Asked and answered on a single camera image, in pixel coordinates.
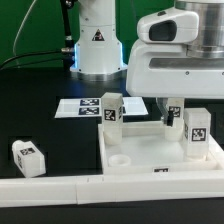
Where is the white L-shaped obstacle fence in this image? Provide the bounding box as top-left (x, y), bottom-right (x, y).
top-left (0, 170), bottom-right (224, 207)

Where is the black cable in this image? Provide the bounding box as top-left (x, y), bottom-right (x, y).
top-left (0, 49), bottom-right (75, 70)

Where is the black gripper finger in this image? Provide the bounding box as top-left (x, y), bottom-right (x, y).
top-left (156, 98), bottom-right (174, 127)

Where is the white square tabletop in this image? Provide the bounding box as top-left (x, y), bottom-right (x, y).
top-left (98, 121), bottom-right (224, 175)

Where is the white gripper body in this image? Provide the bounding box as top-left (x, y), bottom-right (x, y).
top-left (126, 40), bottom-right (224, 99)

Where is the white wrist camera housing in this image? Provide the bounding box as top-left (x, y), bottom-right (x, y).
top-left (137, 8), bottom-right (199, 44)

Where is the grey cable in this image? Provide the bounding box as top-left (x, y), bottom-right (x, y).
top-left (12, 0), bottom-right (38, 58)

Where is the white sheet with tags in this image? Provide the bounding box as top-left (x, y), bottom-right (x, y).
top-left (55, 97), bottom-right (148, 118)

